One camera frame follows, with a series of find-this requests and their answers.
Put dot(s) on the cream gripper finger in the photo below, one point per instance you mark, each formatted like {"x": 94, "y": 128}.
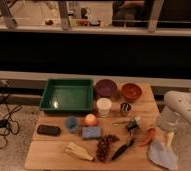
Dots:
{"x": 169, "y": 138}

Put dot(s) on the orange red pepper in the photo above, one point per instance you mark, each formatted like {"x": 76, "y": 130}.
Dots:
{"x": 150, "y": 135}

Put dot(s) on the peach apple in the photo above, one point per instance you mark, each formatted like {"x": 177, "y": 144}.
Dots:
{"x": 90, "y": 120}

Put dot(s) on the green plastic tray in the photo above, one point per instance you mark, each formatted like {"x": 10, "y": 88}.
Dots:
{"x": 67, "y": 96}

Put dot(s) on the purple bowl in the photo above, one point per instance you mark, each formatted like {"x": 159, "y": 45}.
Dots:
{"x": 105, "y": 88}

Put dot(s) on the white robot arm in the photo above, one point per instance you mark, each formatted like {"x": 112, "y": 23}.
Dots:
{"x": 177, "y": 104}

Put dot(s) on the black power adapter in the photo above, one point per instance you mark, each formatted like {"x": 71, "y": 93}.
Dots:
{"x": 3, "y": 123}

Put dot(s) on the black eyeglass case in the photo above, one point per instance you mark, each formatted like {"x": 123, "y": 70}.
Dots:
{"x": 48, "y": 130}

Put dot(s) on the purple grape bunch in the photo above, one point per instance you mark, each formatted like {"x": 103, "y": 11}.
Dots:
{"x": 103, "y": 146}

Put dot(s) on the grey blue cloth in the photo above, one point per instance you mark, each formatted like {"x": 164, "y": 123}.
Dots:
{"x": 161, "y": 156}

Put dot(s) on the black handled knife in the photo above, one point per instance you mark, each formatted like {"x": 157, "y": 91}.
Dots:
{"x": 122, "y": 149}

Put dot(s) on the black binder clip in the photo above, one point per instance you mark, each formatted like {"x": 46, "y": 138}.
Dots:
{"x": 133, "y": 123}

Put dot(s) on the blue cup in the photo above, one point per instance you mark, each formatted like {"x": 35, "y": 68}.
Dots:
{"x": 71, "y": 123}

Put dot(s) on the red bowl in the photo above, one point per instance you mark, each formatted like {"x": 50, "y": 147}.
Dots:
{"x": 131, "y": 92}

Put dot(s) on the blue sponge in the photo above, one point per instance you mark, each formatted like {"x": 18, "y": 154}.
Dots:
{"x": 91, "y": 132}

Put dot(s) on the white cup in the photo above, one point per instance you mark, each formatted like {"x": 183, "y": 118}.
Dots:
{"x": 103, "y": 106}

